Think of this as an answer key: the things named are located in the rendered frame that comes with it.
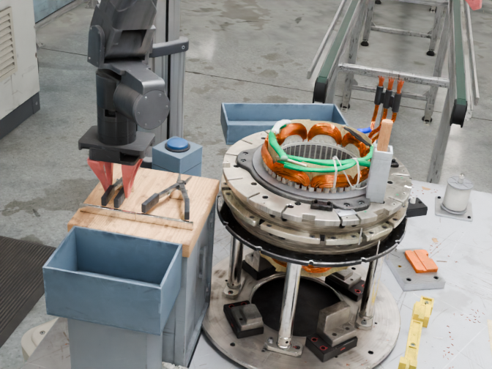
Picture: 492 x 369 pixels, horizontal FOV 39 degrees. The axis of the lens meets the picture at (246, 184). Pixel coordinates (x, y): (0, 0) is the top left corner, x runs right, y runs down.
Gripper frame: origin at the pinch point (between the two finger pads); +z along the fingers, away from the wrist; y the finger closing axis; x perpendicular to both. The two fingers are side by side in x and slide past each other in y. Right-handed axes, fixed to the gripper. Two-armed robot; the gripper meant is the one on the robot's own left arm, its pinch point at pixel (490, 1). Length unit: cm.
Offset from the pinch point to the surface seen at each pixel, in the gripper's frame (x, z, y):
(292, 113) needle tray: 48.5, 10.8, -5.0
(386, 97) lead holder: 14.0, 10.9, -13.3
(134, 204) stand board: 33, 17, -54
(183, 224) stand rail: 24, 21, -52
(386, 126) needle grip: 5.2, 14.5, -24.6
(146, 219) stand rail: 28, 19, -55
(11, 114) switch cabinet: 290, -16, 19
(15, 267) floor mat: 198, 45, -28
